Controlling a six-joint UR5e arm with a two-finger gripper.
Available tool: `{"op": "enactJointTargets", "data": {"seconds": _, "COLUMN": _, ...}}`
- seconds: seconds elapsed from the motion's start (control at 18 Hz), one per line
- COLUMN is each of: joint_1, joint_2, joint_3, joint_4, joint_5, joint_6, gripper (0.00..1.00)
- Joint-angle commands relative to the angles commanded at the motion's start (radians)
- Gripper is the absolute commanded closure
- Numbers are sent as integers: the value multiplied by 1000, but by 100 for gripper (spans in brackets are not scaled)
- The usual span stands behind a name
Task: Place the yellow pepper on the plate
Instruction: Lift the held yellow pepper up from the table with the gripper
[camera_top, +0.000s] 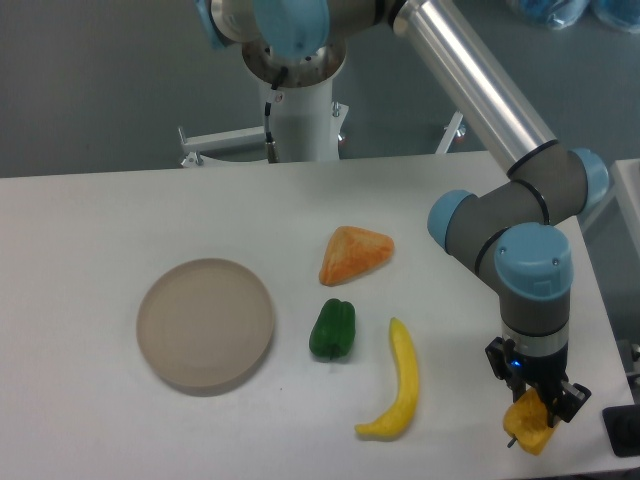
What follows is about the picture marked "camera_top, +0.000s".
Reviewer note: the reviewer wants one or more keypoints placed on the white side table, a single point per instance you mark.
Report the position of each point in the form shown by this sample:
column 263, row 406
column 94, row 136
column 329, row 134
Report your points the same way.
column 611, row 232

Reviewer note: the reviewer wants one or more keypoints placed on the yellow banana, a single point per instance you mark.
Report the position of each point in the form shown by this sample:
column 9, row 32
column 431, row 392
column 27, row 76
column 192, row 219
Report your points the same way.
column 395, row 420

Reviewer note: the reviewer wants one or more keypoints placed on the beige round plate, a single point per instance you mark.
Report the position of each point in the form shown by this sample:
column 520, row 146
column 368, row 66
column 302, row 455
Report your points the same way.
column 205, row 326

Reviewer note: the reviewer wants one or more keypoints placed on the black device at right edge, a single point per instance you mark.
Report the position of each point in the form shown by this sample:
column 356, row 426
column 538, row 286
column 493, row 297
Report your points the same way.
column 622, row 426

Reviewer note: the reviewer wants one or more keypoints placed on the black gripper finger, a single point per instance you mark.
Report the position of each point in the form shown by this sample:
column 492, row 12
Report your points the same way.
column 562, row 400
column 506, row 366

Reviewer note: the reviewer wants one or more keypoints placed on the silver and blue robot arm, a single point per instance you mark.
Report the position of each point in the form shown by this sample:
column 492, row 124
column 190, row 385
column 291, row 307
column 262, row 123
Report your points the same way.
column 509, row 238

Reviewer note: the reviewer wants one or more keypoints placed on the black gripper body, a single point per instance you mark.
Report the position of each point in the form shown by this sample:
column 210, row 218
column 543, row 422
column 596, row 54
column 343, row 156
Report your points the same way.
column 544, row 369

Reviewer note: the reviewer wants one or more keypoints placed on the blue plastic bag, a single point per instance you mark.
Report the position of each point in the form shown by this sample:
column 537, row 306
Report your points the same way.
column 622, row 15
column 549, row 14

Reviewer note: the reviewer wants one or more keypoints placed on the orange triangular food piece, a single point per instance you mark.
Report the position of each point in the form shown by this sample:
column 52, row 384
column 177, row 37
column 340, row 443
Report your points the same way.
column 353, row 251

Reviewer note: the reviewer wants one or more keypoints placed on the green bell pepper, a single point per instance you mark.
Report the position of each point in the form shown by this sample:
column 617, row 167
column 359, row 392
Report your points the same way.
column 334, row 331

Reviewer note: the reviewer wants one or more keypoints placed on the yellow bell pepper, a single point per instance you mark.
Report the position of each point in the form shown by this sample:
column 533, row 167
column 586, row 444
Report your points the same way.
column 526, row 421

